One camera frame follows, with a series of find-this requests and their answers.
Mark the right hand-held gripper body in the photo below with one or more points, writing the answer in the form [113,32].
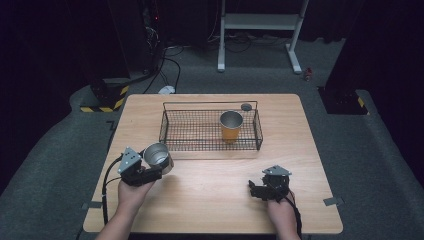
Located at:
[276,183]

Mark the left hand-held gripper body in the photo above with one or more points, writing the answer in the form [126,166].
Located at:
[133,168]

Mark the silver metal cup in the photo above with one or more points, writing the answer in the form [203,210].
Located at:
[158,157]

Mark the orange metal cup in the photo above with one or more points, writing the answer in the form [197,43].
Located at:
[230,128]

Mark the person's left hand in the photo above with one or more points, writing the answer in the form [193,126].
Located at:
[133,195]

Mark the grey tape piece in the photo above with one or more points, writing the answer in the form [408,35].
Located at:
[333,201]
[91,205]

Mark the black yellow striped base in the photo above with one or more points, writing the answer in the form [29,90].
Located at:
[106,96]
[345,100]

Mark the white power adapter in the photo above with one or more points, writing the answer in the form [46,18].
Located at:
[166,89]

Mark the grey round table grommet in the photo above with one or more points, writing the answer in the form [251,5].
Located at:
[246,107]

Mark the small red object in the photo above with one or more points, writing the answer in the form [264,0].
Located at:
[308,74]

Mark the white metal stand frame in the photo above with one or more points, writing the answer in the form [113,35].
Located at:
[260,23]

